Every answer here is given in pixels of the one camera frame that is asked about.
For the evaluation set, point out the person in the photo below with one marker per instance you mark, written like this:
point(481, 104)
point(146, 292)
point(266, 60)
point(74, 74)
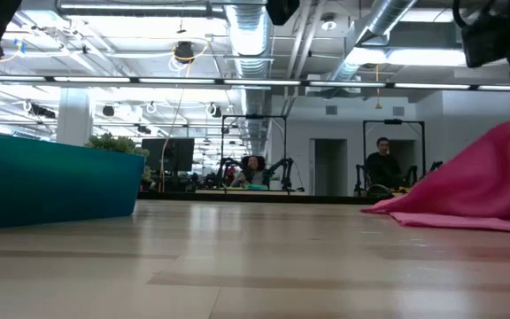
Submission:
point(250, 173)
point(383, 170)

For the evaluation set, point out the white column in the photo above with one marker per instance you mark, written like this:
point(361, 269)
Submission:
point(74, 115)

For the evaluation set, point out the small silver spiral duct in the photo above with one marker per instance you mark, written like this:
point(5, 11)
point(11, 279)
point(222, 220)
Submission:
point(248, 31)

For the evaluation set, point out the pink microfiber towel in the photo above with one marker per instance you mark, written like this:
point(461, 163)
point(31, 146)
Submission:
point(481, 190)

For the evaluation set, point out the green artificial plant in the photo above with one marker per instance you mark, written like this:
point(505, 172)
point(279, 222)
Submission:
point(113, 142)

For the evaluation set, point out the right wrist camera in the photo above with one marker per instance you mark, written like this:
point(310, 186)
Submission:
point(485, 40)

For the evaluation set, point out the tall black metal frame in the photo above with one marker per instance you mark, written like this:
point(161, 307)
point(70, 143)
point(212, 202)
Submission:
point(392, 121)
point(255, 116)

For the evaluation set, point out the teal plastic bin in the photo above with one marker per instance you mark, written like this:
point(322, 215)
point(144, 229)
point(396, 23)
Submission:
point(38, 181)

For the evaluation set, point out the round ceiling fixture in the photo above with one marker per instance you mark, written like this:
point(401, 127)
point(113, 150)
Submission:
point(328, 24)

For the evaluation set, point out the square wall vent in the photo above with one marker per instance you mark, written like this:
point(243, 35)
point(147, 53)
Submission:
point(331, 110)
point(398, 111)

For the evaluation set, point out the black flat screen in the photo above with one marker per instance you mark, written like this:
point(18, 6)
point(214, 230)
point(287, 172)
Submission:
point(166, 153)

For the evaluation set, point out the large silver ventilation duct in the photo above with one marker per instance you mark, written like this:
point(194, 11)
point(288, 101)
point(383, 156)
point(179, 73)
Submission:
point(390, 15)

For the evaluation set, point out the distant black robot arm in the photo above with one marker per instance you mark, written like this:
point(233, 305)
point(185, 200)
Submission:
point(360, 177)
point(283, 166)
point(432, 167)
point(226, 168)

